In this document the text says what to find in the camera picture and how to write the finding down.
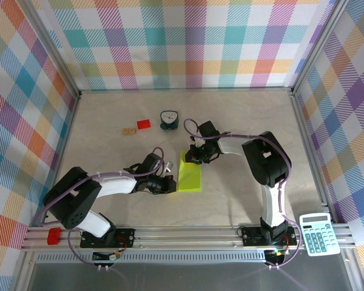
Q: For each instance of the grey metal shelf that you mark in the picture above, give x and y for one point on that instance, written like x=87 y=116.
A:
x=185 y=279

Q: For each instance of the red plastic clamp block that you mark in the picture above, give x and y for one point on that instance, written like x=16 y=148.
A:
x=54 y=236

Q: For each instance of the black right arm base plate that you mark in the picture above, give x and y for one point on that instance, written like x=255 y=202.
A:
x=251 y=236

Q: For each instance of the aluminium mounting rail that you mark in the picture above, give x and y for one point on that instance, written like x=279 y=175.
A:
x=185 y=238

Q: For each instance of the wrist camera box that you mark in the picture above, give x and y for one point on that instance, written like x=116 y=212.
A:
x=210 y=128
x=153 y=162

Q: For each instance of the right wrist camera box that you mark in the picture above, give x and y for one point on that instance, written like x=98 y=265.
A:
x=210 y=128

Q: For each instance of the small wooden block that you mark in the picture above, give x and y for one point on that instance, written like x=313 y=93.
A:
x=129 y=131

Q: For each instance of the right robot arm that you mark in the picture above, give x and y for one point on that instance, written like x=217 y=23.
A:
x=267 y=163

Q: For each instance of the light blue calculator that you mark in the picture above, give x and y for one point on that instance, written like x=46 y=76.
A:
x=319 y=235

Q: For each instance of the small circuit board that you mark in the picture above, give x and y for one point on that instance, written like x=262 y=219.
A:
x=277 y=254
x=112 y=257

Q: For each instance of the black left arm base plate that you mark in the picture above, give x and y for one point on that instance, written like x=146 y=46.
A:
x=126 y=238

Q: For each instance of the aluminium frame rail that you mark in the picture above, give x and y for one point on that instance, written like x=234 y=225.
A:
x=62 y=151
x=311 y=151
x=185 y=89

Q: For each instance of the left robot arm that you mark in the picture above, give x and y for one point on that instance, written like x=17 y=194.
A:
x=76 y=197

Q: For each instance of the red toy block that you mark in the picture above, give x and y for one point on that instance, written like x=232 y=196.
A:
x=143 y=124

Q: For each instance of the neon green paper sheet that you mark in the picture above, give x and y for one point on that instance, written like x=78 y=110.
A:
x=189 y=179

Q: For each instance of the aluminium frame post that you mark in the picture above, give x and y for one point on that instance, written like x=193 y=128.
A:
x=319 y=45
x=54 y=45

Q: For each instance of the teal alarm clock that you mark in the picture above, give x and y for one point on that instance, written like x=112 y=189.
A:
x=169 y=116

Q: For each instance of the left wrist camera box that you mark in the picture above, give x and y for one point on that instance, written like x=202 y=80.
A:
x=153 y=162

